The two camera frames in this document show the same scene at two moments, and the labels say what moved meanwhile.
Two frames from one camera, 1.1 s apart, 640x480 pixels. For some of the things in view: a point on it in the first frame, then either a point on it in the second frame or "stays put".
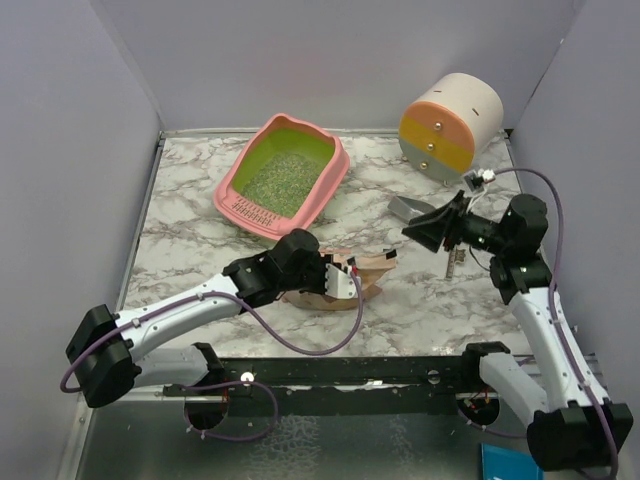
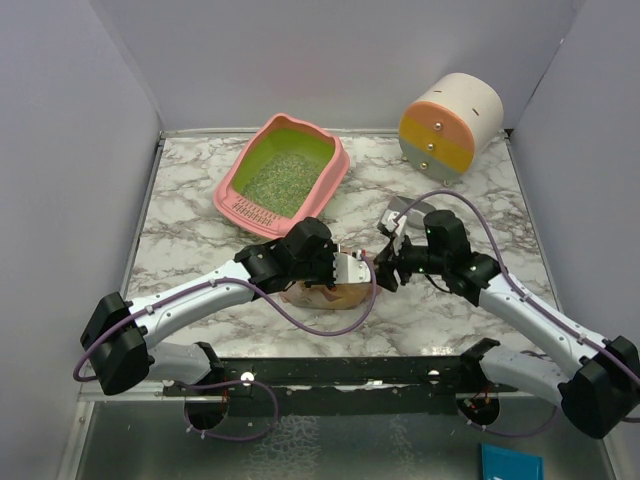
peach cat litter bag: (370, 267) stays put
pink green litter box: (280, 175) stays put
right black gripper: (433, 232) → (387, 261)
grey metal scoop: (409, 209) stays put
